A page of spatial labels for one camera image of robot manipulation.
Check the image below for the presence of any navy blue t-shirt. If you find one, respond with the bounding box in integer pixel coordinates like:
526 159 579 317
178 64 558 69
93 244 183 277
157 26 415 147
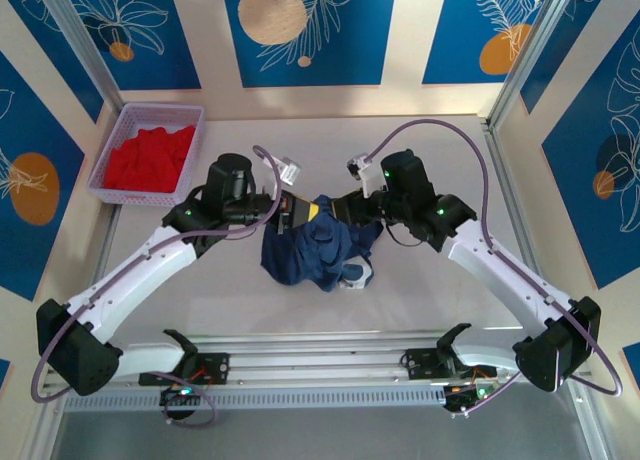
260 193 385 292

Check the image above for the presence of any red cloth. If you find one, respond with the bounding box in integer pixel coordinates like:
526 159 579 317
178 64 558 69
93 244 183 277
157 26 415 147
102 123 197 194

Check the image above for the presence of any lavender perforated plastic basket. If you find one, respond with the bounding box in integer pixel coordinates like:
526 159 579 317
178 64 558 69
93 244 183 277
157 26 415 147
87 102 206 207

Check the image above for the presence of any thin black left gripper cable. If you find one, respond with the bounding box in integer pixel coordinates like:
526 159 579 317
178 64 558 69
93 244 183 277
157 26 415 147
219 222 264 242

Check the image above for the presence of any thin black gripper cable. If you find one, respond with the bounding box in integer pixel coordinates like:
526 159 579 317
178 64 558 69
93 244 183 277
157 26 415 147
387 222 424 247
219 222 264 242

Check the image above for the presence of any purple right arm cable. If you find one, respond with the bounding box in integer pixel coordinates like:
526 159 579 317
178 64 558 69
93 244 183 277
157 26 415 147
367 118 624 420

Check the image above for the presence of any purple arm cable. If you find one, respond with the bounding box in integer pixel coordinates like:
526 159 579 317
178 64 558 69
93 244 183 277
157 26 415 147
30 144 281 427
367 118 624 420

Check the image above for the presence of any thin black right gripper cable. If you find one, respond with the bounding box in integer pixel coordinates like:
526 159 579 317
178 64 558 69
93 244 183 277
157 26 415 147
387 222 424 247

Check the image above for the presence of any aluminium table side rail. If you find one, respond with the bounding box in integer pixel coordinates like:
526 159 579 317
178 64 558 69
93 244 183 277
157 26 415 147
482 122 586 346
97 204 124 281

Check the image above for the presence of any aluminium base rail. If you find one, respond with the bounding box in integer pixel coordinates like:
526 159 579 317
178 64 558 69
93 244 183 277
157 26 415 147
47 332 586 387

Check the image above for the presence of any grey slotted cable duct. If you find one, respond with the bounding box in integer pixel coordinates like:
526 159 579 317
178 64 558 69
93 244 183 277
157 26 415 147
63 385 451 414

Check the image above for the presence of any aluminium frame post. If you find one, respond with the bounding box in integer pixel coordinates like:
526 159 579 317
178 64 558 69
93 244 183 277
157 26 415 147
487 0 584 131
37 0 126 112

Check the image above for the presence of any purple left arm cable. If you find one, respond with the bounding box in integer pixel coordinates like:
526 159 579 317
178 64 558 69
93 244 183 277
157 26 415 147
30 144 281 427

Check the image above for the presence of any aluminium frame bar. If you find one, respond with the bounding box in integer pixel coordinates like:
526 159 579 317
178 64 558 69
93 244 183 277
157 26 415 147
567 379 626 460
19 394 69 460

